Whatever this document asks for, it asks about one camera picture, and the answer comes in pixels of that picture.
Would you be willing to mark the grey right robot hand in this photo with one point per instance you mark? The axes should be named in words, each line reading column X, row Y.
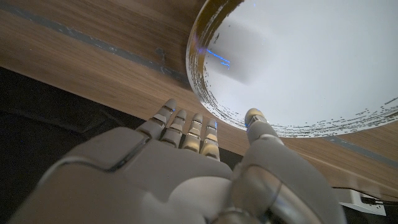
column 161, row 183

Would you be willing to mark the white power strip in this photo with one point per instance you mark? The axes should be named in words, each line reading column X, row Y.
column 357, row 202

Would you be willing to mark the round white plastic plate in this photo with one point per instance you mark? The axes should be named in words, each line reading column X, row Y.
column 304, row 68

